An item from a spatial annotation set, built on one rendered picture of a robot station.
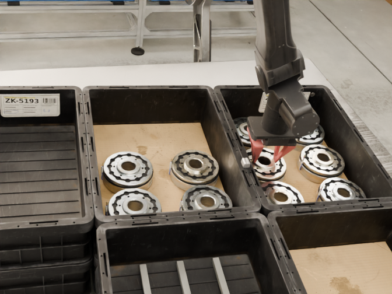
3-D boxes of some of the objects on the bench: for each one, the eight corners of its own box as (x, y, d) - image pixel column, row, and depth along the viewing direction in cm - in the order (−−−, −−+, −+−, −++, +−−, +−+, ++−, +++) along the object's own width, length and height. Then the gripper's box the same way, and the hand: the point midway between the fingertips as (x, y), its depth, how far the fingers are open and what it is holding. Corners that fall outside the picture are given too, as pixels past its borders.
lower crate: (-50, 167, 123) (-59, 127, 115) (80, 161, 130) (81, 124, 123) (-78, 319, 94) (-92, 280, 86) (92, 301, 102) (94, 263, 94)
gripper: (299, 94, 109) (281, 150, 119) (252, 94, 107) (238, 151, 117) (310, 115, 104) (290, 171, 114) (260, 115, 102) (245, 172, 112)
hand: (265, 158), depth 115 cm, fingers open, 5 cm apart
